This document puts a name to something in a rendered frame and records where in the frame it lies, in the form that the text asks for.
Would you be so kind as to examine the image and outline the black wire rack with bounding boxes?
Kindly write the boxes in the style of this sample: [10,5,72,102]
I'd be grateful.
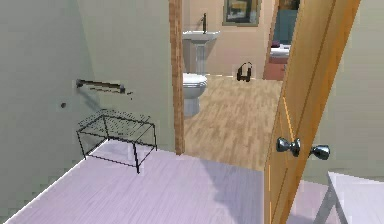
[76,108,158,175]

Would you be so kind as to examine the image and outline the white toilet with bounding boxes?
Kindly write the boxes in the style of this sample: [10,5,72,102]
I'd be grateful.
[182,72,209,118]

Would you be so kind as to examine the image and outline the white pedestal sink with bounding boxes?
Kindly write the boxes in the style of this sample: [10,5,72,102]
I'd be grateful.
[182,30,221,76]

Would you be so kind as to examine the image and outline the framed wall picture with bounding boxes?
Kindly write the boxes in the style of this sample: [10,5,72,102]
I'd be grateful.
[222,0,262,28]

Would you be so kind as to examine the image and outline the dark wall towel bar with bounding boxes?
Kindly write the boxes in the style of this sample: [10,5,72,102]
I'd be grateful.
[75,78,127,95]

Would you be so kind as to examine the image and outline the white bed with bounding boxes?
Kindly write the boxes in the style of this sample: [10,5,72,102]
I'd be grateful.
[269,40,291,65]

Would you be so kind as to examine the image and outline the wooden room door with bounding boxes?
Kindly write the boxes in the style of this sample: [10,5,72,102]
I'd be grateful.
[263,0,362,224]

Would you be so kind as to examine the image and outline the metal door knob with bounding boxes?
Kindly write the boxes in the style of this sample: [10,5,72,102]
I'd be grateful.
[308,144,331,161]
[275,137,302,158]

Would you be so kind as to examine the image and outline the dark sink faucet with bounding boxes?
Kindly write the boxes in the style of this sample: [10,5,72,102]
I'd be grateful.
[200,12,208,35]

